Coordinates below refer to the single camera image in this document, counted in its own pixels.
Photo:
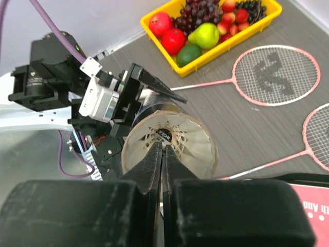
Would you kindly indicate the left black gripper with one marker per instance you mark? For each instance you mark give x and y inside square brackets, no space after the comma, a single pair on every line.
[131,83]

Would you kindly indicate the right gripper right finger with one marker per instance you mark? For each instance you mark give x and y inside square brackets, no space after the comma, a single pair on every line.
[257,212]

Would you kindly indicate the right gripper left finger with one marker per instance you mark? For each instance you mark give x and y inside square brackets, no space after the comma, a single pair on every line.
[86,213]

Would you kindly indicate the black shuttlecock tube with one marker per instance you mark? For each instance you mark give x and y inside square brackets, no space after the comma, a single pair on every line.
[159,110]

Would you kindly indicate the white shuttlecock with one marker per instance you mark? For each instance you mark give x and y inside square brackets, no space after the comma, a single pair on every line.
[177,144]

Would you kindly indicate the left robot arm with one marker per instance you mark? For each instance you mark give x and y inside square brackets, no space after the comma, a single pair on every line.
[57,91]

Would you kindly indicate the left pink badminton racket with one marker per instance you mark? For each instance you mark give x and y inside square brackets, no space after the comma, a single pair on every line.
[272,75]

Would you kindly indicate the right red apple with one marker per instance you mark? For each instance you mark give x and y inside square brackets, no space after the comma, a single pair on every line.
[173,41]

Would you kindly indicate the red apple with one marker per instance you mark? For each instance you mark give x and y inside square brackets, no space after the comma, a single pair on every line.
[160,23]
[173,41]

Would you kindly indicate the green lime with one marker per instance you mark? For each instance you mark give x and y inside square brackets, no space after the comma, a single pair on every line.
[187,54]

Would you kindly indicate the left red apple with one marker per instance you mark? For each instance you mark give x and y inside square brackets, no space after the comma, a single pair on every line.
[160,23]

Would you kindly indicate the green pear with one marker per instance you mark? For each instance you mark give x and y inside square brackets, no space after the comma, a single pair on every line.
[206,36]

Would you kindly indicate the purple grape bunch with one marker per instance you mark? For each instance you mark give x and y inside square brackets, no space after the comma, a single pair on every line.
[196,12]

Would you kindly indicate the pink racket bag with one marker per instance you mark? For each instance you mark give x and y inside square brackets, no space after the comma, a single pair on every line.
[312,190]

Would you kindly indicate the black grape bunch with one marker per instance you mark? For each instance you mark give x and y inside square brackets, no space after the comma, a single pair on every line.
[256,10]

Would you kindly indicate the yellow plastic bin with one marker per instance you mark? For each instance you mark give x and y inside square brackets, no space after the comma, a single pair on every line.
[172,8]

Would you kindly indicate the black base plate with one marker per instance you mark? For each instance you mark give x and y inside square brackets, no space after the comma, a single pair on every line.
[106,153]

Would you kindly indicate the white cable duct strip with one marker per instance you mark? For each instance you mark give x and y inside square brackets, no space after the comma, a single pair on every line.
[87,156]

